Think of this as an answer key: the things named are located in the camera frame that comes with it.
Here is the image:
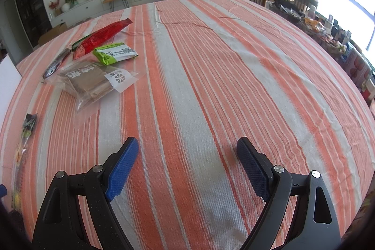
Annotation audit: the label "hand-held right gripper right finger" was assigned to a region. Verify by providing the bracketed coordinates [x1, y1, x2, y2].
[237, 137, 342, 250]

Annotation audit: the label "red flowers in vase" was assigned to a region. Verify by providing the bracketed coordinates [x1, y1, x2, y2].
[48, 0, 62, 16]

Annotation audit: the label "cardboard box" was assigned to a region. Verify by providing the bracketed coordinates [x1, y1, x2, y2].
[38, 22, 69, 45]

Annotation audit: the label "dark basket of packets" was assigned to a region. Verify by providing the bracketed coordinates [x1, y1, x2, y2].
[271, 0, 305, 19]

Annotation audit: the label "long yellow-green snack packet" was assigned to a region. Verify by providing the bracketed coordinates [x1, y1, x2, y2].
[10, 113, 38, 211]

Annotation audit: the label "green snack packet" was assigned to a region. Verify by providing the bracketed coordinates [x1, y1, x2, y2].
[93, 43, 139, 66]

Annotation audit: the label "white storage box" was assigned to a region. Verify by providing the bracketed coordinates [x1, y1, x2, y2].
[0, 52, 22, 127]

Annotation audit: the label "clear bag of brown biscuits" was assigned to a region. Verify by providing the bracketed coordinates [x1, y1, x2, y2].
[48, 60, 140, 122]

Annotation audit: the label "group of cans and jars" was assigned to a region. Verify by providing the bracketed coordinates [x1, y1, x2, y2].
[322, 13, 375, 104]

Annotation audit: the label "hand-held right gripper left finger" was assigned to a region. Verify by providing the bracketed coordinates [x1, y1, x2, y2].
[32, 137, 139, 250]

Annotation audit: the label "dark bookshelf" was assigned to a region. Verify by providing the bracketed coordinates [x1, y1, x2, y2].
[12, 0, 53, 48]

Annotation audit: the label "long red snack packet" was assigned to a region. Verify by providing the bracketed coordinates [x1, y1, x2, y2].
[72, 19, 132, 60]

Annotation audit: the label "orange striped tablecloth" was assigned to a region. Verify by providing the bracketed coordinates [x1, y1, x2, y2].
[0, 0, 371, 250]

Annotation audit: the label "dark snack stick packet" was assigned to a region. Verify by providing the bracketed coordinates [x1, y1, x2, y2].
[42, 48, 72, 80]

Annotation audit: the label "wicker basket of snacks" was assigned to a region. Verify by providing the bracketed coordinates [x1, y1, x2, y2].
[305, 17, 331, 34]

